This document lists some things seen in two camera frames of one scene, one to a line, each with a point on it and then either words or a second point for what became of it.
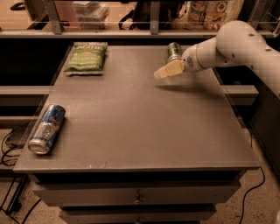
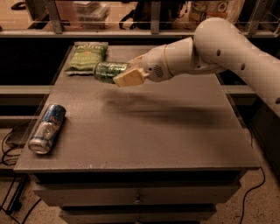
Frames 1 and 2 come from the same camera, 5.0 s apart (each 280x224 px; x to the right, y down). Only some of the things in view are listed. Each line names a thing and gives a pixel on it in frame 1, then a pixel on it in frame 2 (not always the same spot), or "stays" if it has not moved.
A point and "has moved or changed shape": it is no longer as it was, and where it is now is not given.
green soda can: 174,52 has moved or changed shape
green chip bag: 87,59 stays
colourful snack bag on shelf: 211,15 stays
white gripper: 189,59 → 153,65
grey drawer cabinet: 133,149 stays
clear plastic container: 91,15 stays
